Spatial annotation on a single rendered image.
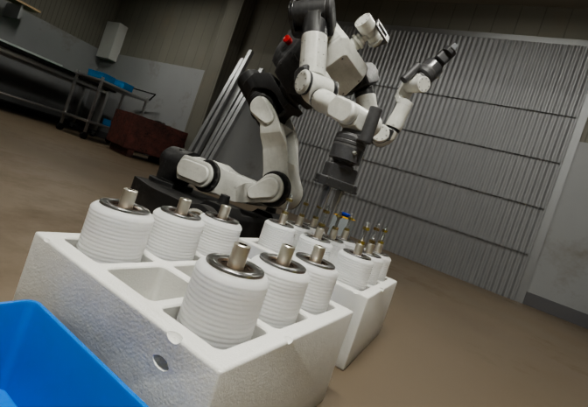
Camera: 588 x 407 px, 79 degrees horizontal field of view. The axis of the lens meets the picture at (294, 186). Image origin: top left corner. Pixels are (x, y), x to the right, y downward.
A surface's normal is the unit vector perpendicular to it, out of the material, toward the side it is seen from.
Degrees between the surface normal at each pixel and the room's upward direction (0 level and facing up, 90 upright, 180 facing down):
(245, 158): 90
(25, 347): 88
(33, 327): 88
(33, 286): 90
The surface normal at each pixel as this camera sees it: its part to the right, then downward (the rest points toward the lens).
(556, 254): -0.46, -0.15
